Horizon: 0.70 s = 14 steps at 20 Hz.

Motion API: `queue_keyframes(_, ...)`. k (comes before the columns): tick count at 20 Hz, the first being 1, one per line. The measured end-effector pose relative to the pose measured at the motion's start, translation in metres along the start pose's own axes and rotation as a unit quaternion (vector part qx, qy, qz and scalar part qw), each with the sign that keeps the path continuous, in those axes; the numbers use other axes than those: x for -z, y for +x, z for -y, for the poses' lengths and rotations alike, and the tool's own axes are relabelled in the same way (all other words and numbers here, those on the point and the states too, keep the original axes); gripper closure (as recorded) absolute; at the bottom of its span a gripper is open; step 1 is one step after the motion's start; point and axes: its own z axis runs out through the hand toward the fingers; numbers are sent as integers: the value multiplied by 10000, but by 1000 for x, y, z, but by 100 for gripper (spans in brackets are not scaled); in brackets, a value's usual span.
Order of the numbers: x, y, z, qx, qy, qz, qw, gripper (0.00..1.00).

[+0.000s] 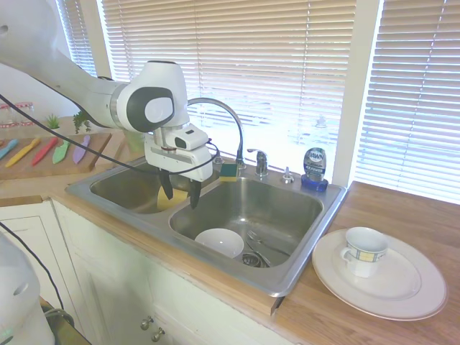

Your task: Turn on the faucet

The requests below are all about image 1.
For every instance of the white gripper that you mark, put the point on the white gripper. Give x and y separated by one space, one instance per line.
179 161

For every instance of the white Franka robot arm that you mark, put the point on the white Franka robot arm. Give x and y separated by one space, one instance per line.
72 79

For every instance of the chrome gooseneck faucet spout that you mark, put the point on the chrome gooseneck faucet spout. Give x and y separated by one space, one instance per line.
230 115

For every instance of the yellow flat sponge cloth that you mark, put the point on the yellow flat sponge cloth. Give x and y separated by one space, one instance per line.
178 199

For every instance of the chrome side sprayer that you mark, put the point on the chrome side sprayer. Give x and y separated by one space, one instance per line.
217 159

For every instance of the yellow green sponge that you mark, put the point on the yellow green sponge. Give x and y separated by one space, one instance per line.
229 173

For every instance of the white bowl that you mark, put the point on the white bowl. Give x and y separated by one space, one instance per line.
220 242

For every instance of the green utensil holder cup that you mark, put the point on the green utensil holder cup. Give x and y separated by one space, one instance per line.
134 142

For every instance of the stainless steel double sink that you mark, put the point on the stainless steel double sink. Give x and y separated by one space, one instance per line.
251 215

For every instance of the wooden cutting board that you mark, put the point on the wooden cutting board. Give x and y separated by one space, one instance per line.
97 151

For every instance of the metal fork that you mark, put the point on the metal fork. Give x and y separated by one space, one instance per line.
264 242

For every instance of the metal drain strainer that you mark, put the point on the metal drain strainer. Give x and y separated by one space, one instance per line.
256 260

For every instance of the small chrome sink cap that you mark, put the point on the small chrome sink cap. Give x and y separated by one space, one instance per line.
286 176

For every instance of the purple knife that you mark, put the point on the purple knife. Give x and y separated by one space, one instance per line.
81 151

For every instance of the white kitchen cabinet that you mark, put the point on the white kitchen cabinet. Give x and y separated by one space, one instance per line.
118 280

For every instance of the small leafy potted plant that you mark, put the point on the small leafy potted plant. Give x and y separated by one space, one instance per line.
82 122

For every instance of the green knife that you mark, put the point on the green knife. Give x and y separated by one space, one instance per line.
60 152

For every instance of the blue Dawn soap bottle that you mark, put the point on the blue Dawn soap bottle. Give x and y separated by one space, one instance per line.
315 167

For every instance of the metal cabinet knob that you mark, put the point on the metal cabinet knob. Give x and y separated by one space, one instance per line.
157 335
146 322

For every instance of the red knife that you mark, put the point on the red knife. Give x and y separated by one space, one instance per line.
44 151

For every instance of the small spiky potted plant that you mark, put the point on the small spiky potted plant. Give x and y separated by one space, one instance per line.
52 121

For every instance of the wide white window blind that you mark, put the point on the wide white window blind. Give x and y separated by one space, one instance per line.
269 64

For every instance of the yellow knife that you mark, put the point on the yellow knife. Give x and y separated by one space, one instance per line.
23 152

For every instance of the red-lidded glass jar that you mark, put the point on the red-lidded glass jar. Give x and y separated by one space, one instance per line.
5 115
24 113

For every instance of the blue knife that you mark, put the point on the blue knife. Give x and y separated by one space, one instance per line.
8 149

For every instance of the narrow white window blind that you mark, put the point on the narrow white window blind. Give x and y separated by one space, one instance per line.
82 36

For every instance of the white patterned mug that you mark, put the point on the white patterned mug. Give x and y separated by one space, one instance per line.
364 251

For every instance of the white dinner plate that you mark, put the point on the white dinner plate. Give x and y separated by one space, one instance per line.
402 287

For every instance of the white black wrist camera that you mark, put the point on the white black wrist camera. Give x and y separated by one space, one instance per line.
188 138

